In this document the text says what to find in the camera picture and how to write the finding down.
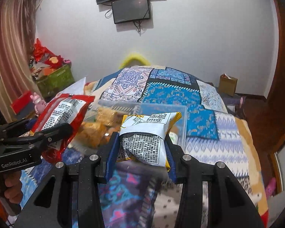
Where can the pink plush toy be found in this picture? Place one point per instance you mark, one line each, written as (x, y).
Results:
(39, 103)

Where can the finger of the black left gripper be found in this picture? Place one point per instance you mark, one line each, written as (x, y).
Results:
(52, 137)

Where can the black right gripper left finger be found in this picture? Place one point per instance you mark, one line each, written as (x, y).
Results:
(51, 203)

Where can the brown wooden door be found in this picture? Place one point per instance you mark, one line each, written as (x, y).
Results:
(276, 98)

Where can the red box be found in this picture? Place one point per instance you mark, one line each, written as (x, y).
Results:
(21, 102)

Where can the striped pink curtain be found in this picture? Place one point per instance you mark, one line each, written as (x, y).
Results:
(17, 37)

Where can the red fabric pile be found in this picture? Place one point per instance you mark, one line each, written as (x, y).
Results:
(43, 62)

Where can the yellow curved bed headboard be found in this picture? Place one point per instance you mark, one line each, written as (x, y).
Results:
(134, 57)

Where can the green-edged fried snack bag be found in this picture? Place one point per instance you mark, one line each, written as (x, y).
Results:
(97, 128)

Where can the person's left hand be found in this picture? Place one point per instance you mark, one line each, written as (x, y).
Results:
(13, 192)

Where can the small black wall monitor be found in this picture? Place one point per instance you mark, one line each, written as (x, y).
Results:
(130, 10)

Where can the green storage box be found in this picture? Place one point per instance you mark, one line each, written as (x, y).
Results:
(55, 82)

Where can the clear plastic storage bin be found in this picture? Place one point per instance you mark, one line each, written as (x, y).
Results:
(132, 108)

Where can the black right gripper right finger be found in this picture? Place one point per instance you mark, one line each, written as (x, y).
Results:
(228, 203)

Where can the brown cardboard box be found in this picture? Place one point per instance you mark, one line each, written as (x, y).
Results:
(227, 84)

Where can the patchwork blue bed quilt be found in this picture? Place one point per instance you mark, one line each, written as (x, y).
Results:
(137, 191)

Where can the yellow white snack bag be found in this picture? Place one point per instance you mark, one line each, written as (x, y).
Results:
(142, 137)

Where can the red white snack bag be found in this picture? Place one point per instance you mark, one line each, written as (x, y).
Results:
(66, 108)

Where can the white pillow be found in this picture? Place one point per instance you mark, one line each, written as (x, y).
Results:
(75, 89)

